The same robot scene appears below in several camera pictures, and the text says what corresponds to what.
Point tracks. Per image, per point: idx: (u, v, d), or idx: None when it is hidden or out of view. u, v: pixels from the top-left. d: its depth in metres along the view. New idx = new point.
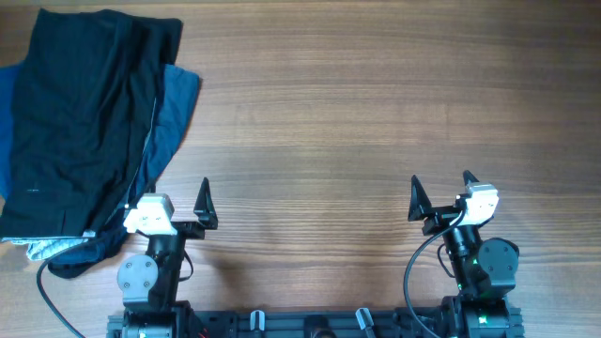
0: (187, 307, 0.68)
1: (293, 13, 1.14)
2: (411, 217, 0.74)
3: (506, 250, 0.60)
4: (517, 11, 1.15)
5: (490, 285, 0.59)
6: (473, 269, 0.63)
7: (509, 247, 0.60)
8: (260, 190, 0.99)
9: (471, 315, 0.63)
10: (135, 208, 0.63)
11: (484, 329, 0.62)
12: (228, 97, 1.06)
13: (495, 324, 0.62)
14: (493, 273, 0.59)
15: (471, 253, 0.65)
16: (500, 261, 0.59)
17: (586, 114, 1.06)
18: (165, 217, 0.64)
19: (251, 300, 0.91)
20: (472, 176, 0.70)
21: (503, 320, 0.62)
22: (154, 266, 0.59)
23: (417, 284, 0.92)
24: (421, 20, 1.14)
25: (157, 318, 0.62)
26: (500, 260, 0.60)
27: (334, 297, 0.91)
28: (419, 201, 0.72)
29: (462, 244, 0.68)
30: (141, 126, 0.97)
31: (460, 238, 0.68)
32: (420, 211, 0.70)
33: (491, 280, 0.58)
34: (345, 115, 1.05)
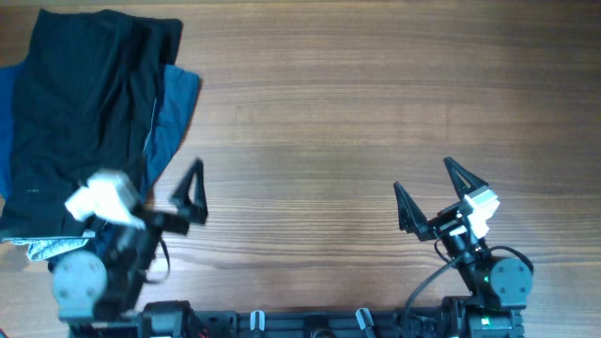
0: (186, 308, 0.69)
1: (293, 13, 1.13)
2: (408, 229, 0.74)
3: (520, 268, 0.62)
4: (519, 11, 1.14)
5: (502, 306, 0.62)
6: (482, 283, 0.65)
7: (524, 268, 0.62)
8: (260, 190, 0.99)
9: (474, 318, 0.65)
10: (89, 192, 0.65)
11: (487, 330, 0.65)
12: (229, 97, 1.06)
13: (498, 325, 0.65)
14: (503, 295, 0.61)
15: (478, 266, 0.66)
16: (516, 282, 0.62)
17: (586, 114, 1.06)
18: (117, 203, 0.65)
19: (252, 300, 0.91)
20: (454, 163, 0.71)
21: (506, 322, 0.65)
22: (97, 268, 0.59)
23: (417, 284, 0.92)
24: (422, 20, 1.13)
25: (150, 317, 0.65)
26: (513, 281, 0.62)
27: (334, 297, 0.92)
28: (417, 220, 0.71)
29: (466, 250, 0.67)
30: (141, 126, 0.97)
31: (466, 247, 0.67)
32: (421, 231, 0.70)
33: (501, 301, 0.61)
34: (345, 115, 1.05)
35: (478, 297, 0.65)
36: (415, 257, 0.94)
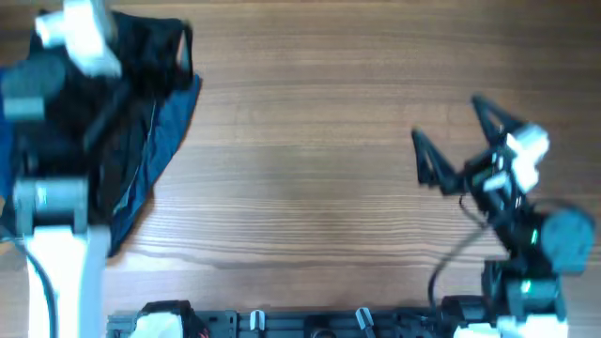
0: (184, 308, 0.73)
1: (293, 13, 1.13)
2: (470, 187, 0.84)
3: (578, 229, 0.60)
4: (519, 11, 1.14)
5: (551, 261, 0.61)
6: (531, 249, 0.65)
7: (584, 225, 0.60)
8: (261, 190, 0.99)
9: (514, 285, 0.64)
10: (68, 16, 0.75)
11: (530, 300, 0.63)
12: (229, 97, 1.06)
13: (539, 292, 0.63)
14: (556, 256, 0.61)
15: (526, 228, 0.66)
16: (568, 243, 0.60)
17: (586, 115, 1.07)
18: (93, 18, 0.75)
19: (252, 300, 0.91)
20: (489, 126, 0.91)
21: (550, 289, 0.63)
22: (56, 74, 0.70)
23: (417, 283, 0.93)
24: (422, 19, 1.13)
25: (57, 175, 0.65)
26: (569, 241, 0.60)
27: (334, 297, 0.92)
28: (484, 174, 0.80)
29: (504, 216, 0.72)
30: (140, 126, 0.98)
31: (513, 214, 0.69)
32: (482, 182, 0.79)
33: (554, 265, 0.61)
34: (344, 115, 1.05)
35: (522, 261, 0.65)
36: (415, 257, 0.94)
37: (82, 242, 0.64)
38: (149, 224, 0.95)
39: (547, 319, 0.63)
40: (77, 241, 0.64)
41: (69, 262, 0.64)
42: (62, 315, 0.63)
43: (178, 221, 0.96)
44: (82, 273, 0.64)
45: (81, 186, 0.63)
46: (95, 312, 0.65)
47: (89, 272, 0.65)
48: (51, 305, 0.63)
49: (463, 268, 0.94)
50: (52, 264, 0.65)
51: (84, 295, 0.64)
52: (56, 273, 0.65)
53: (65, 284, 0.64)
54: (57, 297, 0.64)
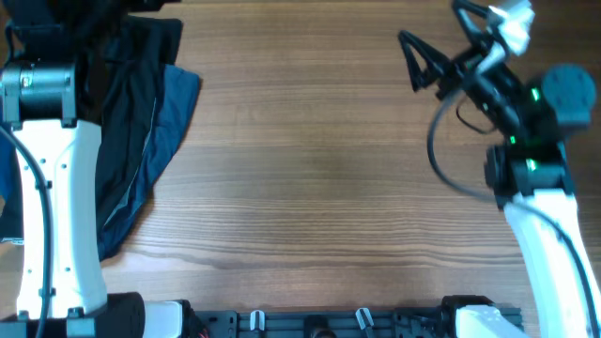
0: (186, 308, 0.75)
1: (293, 14, 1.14)
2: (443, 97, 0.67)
3: (582, 78, 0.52)
4: None
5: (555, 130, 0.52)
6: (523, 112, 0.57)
7: (586, 79, 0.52)
8: (261, 190, 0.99)
9: (519, 165, 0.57)
10: None
11: (524, 145, 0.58)
12: (229, 98, 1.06)
13: (546, 170, 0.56)
14: (559, 103, 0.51)
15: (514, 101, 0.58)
16: (574, 90, 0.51)
17: (587, 115, 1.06)
18: None
19: (252, 300, 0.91)
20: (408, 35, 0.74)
21: (557, 168, 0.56)
22: None
23: (417, 283, 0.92)
24: (422, 20, 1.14)
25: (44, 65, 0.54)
26: (569, 88, 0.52)
27: (334, 297, 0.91)
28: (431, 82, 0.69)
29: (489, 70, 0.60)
30: (140, 126, 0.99)
31: (486, 82, 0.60)
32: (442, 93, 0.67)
33: (558, 115, 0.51)
34: (344, 115, 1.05)
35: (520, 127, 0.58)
36: (415, 257, 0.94)
37: (68, 131, 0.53)
38: (149, 224, 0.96)
39: (554, 195, 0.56)
40: (65, 130, 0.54)
41: (51, 149, 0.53)
42: (56, 222, 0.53)
43: (178, 221, 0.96)
44: (70, 173, 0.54)
45: (68, 71, 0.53)
46: (88, 231, 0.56)
47: (79, 178, 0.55)
48: (44, 204, 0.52)
49: (464, 269, 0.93)
50: (40, 154, 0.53)
51: (75, 201, 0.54)
52: (46, 161, 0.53)
53: (48, 170, 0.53)
54: (49, 188, 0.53)
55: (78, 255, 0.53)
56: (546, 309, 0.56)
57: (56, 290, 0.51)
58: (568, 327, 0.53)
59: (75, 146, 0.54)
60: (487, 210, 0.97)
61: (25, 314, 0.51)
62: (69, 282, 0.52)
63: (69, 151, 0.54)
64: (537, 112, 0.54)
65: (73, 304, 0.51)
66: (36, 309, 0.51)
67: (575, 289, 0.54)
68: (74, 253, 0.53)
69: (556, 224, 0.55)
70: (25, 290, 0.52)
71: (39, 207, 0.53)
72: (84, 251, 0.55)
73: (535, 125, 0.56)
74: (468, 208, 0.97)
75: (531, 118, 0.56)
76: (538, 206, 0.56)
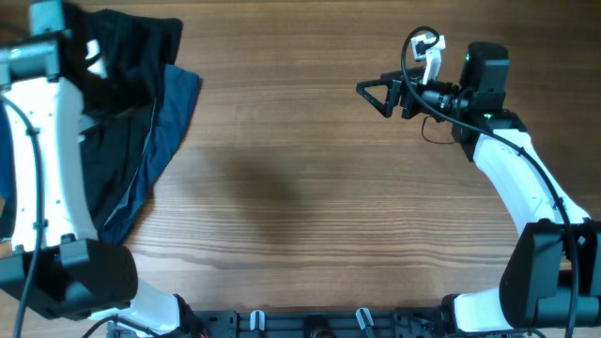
0: (182, 304, 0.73)
1: (293, 14, 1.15)
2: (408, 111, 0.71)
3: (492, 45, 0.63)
4: (516, 12, 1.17)
5: (484, 74, 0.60)
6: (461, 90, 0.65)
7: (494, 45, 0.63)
8: (261, 190, 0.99)
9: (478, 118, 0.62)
10: None
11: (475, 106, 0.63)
12: (229, 97, 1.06)
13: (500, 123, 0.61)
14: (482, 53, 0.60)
15: (451, 92, 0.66)
16: (489, 48, 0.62)
17: (587, 114, 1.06)
18: None
19: (251, 301, 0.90)
20: (362, 84, 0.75)
21: (506, 123, 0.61)
22: None
23: (417, 284, 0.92)
24: (422, 19, 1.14)
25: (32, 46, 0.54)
26: (486, 47, 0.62)
27: (334, 297, 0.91)
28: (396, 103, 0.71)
29: (431, 75, 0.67)
30: (140, 126, 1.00)
31: (429, 92, 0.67)
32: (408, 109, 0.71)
33: (485, 60, 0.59)
34: (344, 115, 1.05)
35: (461, 101, 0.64)
36: (415, 257, 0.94)
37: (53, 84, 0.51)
38: (149, 224, 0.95)
39: (512, 132, 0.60)
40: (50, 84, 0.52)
41: (40, 99, 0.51)
42: (47, 157, 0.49)
43: (179, 221, 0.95)
44: (56, 121, 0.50)
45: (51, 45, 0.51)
46: (78, 174, 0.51)
47: (66, 125, 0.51)
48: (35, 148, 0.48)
49: (464, 269, 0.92)
50: (29, 107, 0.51)
51: (64, 141, 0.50)
52: (34, 113, 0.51)
53: (40, 117, 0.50)
54: (39, 133, 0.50)
55: (71, 188, 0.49)
56: (518, 211, 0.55)
57: (49, 221, 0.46)
58: (538, 207, 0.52)
59: (62, 94, 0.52)
60: (487, 210, 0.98)
61: (21, 248, 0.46)
62: (60, 212, 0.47)
63: (56, 99, 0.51)
64: (470, 74, 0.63)
65: (66, 231, 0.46)
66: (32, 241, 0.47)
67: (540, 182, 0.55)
68: (66, 187, 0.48)
69: (516, 144, 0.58)
70: (18, 231, 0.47)
71: (29, 148, 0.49)
72: (78, 190, 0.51)
73: (471, 87, 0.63)
74: (468, 208, 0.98)
75: (466, 88, 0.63)
76: (500, 134, 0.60)
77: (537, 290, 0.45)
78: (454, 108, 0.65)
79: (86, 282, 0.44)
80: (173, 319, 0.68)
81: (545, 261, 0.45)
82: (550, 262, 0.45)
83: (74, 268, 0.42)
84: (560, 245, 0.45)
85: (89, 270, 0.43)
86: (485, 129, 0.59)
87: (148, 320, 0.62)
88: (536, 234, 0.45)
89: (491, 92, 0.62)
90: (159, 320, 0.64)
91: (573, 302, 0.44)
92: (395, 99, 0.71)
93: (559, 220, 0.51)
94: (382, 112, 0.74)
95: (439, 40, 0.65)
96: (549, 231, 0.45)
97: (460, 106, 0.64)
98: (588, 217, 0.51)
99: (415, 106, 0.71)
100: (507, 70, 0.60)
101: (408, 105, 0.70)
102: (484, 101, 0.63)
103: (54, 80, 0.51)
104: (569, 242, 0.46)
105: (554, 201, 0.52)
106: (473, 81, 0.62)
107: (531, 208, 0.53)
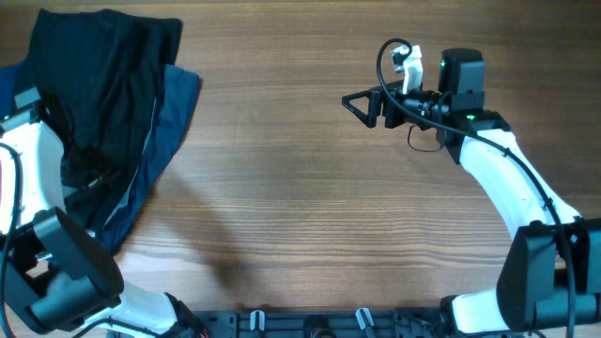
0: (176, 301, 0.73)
1: (293, 13, 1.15)
2: (390, 121, 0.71)
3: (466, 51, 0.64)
4: (515, 12, 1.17)
5: (461, 76, 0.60)
6: (439, 96, 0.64)
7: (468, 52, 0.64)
8: (260, 190, 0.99)
9: (460, 119, 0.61)
10: None
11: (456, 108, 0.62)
12: (228, 97, 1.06)
13: (480, 123, 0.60)
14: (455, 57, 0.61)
15: (430, 98, 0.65)
16: (463, 53, 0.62)
17: (587, 114, 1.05)
18: None
19: (251, 300, 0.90)
20: (347, 97, 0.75)
21: (487, 122, 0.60)
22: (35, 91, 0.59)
23: (417, 284, 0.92)
24: (421, 20, 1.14)
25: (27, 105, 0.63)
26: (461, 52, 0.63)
27: (334, 297, 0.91)
28: (377, 112, 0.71)
29: (412, 84, 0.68)
30: (140, 126, 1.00)
31: (409, 100, 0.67)
32: (390, 119, 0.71)
33: (460, 62, 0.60)
34: (344, 115, 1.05)
35: (441, 107, 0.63)
36: (415, 257, 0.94)
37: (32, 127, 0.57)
38: (149, 225, 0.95)
39: (499, 133, 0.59)
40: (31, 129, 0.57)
41: (23, 135, 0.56)
42: (27, 163, 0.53)
43: (178, 221, 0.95)
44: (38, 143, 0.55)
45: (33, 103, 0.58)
46: (54, 178, 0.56)
47: (47, 146, 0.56)
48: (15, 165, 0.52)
49: (464, 269, 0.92)
50: (14, 141, 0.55)
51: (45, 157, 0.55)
52: (18, 145, 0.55)
53: (22, 142, 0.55)
54: (21, 156, 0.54)
55: (48, 190, 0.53)
56: (509, 213, 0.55)
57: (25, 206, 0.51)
58: (530, 211, 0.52)
59: (44, 129, 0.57)
60: (487, 210, 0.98)
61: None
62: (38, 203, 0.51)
63: (39, 131, 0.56)
64: (447, 79, 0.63)
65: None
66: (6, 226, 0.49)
67: (527, 184, 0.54)
68: (43, 183, 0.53)
69: (500, 145, 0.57)
70: None
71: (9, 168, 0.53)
72: (54, 191, 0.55)
73: (451, 91, 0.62)
74: (468, 208, 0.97)
75: (445, 93, 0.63)
76: (485, 136, 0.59)
77: (533, 293, 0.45)
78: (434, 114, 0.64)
79: (61, 254, 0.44)
80: (171, 314, 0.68)
81: (540, 263, 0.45)
82: (546, 264, 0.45)
83: (47, 232, 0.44)
84: (552, 247, 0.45)
85: (62, 238, 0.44)
86: (468, 130, 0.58)
87: (145, 318, 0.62)
88: (530, 237, 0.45)
89: (470, 93, 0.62)
90: (157, 319, 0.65)
91: (570, 303, 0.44)
92: (377, 107, 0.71)
93: (549, 221, 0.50)
94: (365, 123, 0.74)
95: (413, 51, 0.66)
96: (541, 234, 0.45)
97: (440, 111, 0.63)
98: (579, 216, 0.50)
99: (397, 115, 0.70)
100: (482, 69, 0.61)
101: (391, 114, 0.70)
102: (463, 103, 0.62)
103: (36, 121, 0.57)
104: (561, 243, 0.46)
105: (544, 201, 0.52)
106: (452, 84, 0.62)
107: (522, 210, 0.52)
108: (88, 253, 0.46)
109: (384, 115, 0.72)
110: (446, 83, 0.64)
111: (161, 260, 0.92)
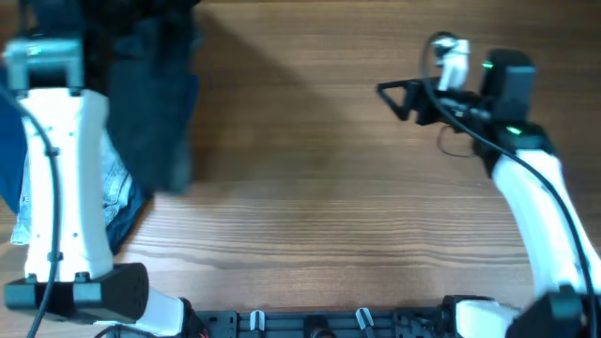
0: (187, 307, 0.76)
1: (293, 14, 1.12)
2: (422, 119, 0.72)
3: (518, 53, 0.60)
4: (517, 10, 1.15)
5: (506, 80, 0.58)
6: (480, 100, 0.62)
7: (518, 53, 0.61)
8: (261, 190, 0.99)
9: (503, 131, 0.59)
10: None
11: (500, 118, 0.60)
12: (229, 97, 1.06)
13: (527, 138, 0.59)
14: (503, 64, 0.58)
15: (470, 100, 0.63)
16: (515, 57, 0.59)
17: (584, 115, 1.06)
18: None
19: (251, 300, 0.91)
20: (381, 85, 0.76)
21: (533, 139, 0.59)
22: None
23: (417, 284, 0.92)
24: (422, 19, 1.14)
25: (51, 34, 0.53)
26: (512, 56, 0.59)
27: (334, 297, 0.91)
28: (412, 106, 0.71)
29: (452, 82, 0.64)
30: None
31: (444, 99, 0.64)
32: (423, 115, 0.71)
33: (508, 68, 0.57)
34: (344, 115, 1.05)
35: (481, 113, 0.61)
36: (415, 257, 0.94)
37: (73, 137, 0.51)
38: (148, 224, 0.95)
39: (536, 155, 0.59)
40: (69, 138, 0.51)
41: (60, 116, 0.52)
42: (64, 171, 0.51)
43: (178, 221, 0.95)
44: (78, 140, 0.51)
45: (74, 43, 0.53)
46: (98, 197, 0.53)
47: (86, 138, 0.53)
48: (54, 173, 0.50)
49: (463, 269, 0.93)
50: (48, 122, 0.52)
51: (84, 156, 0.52)
52: (54, 129, 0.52)
53: (61, 138, 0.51)
54: (58, 153, 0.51)
55: (86, 218, 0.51)
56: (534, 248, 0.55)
57: (64, 254, 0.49)
58: (556, 261, 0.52)
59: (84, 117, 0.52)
60: (487, 210, 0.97)
61: (34, 277, 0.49)
62: (77, 250, 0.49)
63: (79, 120, 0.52)
64: (490, 83, 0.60)
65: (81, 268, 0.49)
66: (45, 271, 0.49)
67: (565, 232, 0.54)
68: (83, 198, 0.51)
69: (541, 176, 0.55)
70: (35, 256, 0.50)
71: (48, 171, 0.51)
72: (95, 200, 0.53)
73: (490, 98, 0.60)
74: (469, 207, 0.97)
75: (486, 99, 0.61)
76: (524, 158, 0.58)
77: None
78: (472, 117, 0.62)
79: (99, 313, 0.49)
80: (176, 324, 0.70)
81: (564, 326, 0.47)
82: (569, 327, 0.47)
83: (86, 305, 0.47)
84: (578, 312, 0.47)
85: (101, 310, 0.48)
86: (508, 148, 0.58)
87: (151, 325, 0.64)
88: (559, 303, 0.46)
89: (515, 102, 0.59)
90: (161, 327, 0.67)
91: None
92: (411, 101, 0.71)
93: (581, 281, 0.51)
94: (400, 115, 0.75)
95: (458, 44, 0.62)
96: (566, 296, 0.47)
97: (479, 116, 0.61)
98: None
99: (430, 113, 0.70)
100: (531, 77, 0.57)
101: (423, 111, 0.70)
102: (505, 114, 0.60)
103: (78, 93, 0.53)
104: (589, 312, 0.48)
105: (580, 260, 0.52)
106: (494, 88, 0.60)
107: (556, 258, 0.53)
108: (119, 305, 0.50)
109: (416, 111, 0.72)
110: (489, 86, 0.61)
111: (161, 261, 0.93)
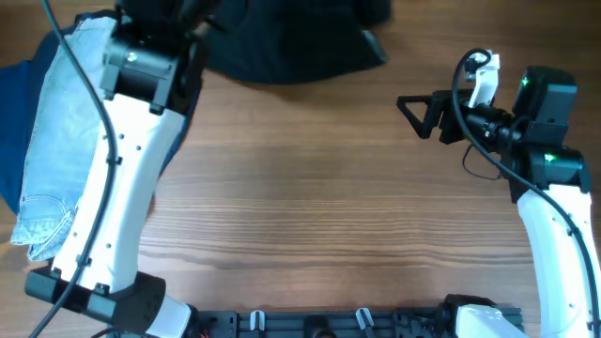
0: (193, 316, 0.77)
1: None
2: (446, 135, 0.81)
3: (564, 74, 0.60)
4: (516, 11, 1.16)
5: (547, 99, 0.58)
6: (510, 120, 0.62)
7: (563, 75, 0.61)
8: (261, 190, 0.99)
9: (535, 153, 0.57)
10: None
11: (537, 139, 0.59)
12: (229, 96, 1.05)
13: (562, 161, 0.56)
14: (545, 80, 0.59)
15: (500, 120, 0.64)
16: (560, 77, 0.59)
17: (583, 116, 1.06)
18: None
19: (251, 300, 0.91)
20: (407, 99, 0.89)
21: (573, 161, 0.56)
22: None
23: (417, 284, 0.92)
24: (422, 20, 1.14)
25: (150, 46, 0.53)
26: (551, 75, 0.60)
27: (334, 297, 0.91)
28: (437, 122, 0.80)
29: (483, 96, 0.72)
30: None
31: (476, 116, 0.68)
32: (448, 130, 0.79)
33: (549, 84, 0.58)
34: (344, 115, 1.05)
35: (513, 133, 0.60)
36: (415, 257, 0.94)
37: (140, 153, 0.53)
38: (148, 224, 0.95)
39: (566, 189, 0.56)
40: (136, 152, 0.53)
41: (131, 129, 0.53)
42: (120, 182, 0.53)
43: (179, 221, 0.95)
44: (143, 157, 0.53)
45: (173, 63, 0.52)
46: (139, 212, 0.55)
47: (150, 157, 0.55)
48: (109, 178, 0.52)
49: (463, 269, 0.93)
50: (121, 130, 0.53)
51: (143, 174, 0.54)
52: (125, 138, 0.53)
53: (130, 152, 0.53)
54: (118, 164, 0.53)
55: (124, 233, 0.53)
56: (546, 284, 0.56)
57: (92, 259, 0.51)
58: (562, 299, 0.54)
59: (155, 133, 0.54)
60: (487, 210, 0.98)
61: (58, 272, 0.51)
62: (105, 259, 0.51)
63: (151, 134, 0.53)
64: (527, 101, 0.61)
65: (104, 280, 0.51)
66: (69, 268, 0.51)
67: (579, 271, 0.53)
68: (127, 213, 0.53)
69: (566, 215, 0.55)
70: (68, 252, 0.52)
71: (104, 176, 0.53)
72: (136, 216, 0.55)
73: (527, 117, 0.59)
74: (468, 207, 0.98)
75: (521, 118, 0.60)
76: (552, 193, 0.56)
77: None
78: (500, 136, 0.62)
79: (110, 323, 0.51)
80: (177, 330, 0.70)
81: None
82: None
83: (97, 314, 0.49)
84: None
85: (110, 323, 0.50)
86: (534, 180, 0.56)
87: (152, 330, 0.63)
88: None
89: (550, 124, 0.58)
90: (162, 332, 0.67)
91: None
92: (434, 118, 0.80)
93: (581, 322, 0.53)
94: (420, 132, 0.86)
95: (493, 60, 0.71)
96: None
97: (510, 137, 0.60)
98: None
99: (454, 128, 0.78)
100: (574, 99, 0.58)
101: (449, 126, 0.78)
102: (536, 134, 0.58)
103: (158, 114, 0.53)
104: None
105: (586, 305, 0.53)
106: (530, 110, 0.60)
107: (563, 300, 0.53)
108: (128, 323, 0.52)
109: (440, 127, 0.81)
110: (525, 105, 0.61)
111: (161, 261, 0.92)
